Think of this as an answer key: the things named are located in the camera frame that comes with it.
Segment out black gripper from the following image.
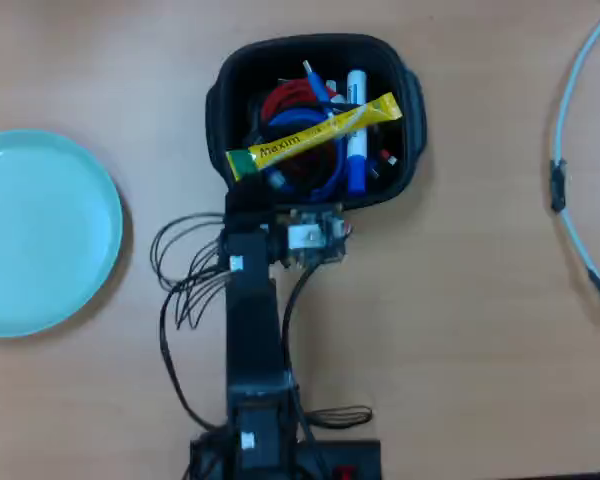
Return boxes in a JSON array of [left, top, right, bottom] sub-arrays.
[[218, 174, 281, 274]]

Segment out yellow instant coffee stick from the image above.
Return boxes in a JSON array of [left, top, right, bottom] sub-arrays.
[[225, 92, 401, 182]]

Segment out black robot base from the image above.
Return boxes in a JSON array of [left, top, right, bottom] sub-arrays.
[[189, 435, 384, 480]]

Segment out black bowl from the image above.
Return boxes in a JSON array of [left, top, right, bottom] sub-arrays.
[[204, 32, 427, 211]]

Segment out white marker with blue cap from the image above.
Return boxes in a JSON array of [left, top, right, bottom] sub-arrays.
[[346, 69, 370, 195]]

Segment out blue plug with white tip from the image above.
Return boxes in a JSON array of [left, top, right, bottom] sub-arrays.
[[302, 59, 332, 105]]

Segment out teal round plate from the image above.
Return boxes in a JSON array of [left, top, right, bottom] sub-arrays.
[[0, 128, 125, 339]]

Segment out large black tape wrap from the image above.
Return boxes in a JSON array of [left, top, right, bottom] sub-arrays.
[[549, 158, 568, 214]]

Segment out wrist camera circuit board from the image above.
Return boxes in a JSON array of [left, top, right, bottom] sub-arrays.
[[274, 202, 352, 270]]

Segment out thin dark wire bundle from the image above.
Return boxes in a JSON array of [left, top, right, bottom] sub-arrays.
[[149, 212, 231, 436]]

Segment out blue coiled cable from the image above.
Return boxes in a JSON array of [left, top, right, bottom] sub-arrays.
[[267, 106, 350, 200]]

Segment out black camera cable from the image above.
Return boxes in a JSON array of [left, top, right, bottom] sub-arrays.
[[281, 267, 317, 381]]

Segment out coiled thin dark wire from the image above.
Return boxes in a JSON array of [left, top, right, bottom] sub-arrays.
[[304, 406, 374, 430]]

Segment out white cable hoop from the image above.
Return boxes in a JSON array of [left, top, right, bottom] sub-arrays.
[[549, 0, 600, 316]]

